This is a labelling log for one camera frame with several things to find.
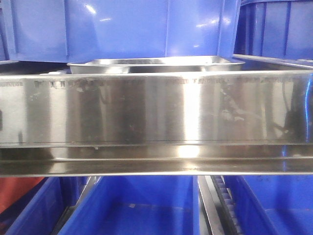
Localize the silver metal tray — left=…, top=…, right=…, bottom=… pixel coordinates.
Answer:
left=67, top=56, right=245, bottom=74

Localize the blue lower centre bin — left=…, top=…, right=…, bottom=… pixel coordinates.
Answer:
left=59, top=176, right=200, bottom=235

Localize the blue bin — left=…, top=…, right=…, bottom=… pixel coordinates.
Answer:
left=59, top=176, right=200, bottom=235
left=224, top=175, right=313, bottom=235
left=4, top=176, right=89, bottom=235
left=0, top=0, right=241, bottom=63
left=234, top=0, right=313, bottom=60

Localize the blue upper centre bin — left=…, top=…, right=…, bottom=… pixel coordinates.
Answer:
left=0, top=0, right=241, bottom=63

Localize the blue lower right bin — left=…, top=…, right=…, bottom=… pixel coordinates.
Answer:
left=224, top=175, right=313, bottom=235

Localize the blue lower left bin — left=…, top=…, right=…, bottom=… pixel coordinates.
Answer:
left=4, top=176, right=89, bottom=235

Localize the blue upper right bin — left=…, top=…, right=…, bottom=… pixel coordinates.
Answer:
left=234, top=0, right=313, bottom=60

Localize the red object behind bins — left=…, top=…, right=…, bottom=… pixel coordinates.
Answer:
left=0, top=177, right=46, bottom=214

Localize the left roller track rail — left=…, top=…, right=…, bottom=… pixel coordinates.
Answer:
left=51, top=176, right=100, bottom=235

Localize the roller track rail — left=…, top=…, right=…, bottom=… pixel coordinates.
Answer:
left=198, top=175, right=243, bottom=235
left=51, top=176, right=100, bottom=235

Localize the stainless steel shelf rail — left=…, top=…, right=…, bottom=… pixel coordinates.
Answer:
left=0, top=70, right=313, bottom=176

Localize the right roller track rail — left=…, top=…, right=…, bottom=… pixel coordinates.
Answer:
left=198, top=175, right=243, bottom=235

